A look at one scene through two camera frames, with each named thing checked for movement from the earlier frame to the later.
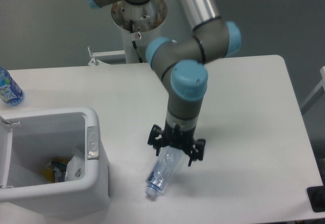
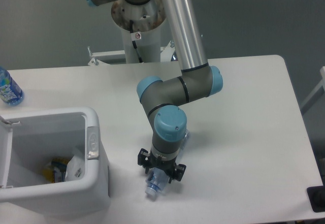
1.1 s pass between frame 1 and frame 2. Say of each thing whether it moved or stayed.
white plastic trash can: stayed
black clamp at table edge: stayed
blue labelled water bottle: stayed
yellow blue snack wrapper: stayed
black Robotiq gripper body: moved
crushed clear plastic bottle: stayed
